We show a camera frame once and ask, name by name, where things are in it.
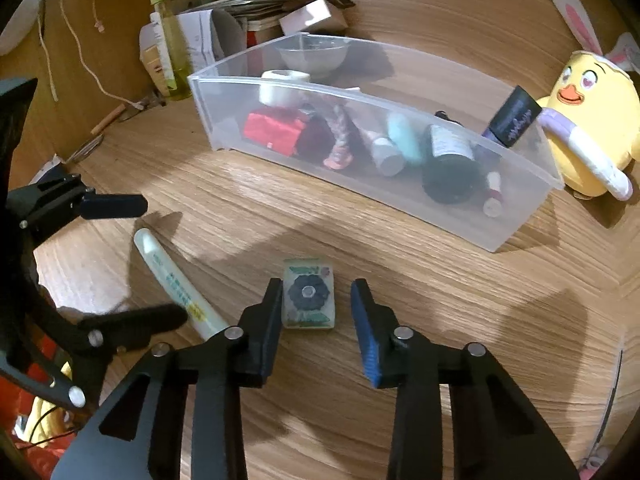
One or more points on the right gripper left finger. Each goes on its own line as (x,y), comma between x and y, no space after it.
(262,325)

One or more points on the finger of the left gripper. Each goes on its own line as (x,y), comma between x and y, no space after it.
(131,330)
(112,206)

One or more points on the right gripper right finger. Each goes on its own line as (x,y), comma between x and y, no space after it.
(375,325)

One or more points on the white tube green print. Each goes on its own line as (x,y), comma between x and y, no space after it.
(206,320)

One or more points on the white pink tube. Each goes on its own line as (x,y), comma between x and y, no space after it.
(385,155)

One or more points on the dark green dropper bottle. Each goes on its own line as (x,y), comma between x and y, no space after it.
(450,172)

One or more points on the teal frosted bottle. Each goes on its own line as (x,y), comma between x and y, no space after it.
(403,135)

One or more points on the white tape roll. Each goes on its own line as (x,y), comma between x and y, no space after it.
(275,88)

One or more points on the purple black spray bottle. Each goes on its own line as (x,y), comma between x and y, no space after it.
(512,119)

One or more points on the yellow green spray bottle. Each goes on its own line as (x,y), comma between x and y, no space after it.
(171,46)

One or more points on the red box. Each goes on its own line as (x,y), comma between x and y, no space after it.
(281,130)

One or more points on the clear plastic bin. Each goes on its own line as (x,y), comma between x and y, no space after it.
(382,79)

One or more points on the white folded papers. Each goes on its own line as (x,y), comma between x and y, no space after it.
(205,36)

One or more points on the stack of books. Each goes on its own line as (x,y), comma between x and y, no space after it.
(260,18)

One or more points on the white cardboard box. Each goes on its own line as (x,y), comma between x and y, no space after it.
(317,17)

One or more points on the yellow chick plush toy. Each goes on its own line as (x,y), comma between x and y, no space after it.
(591,115)

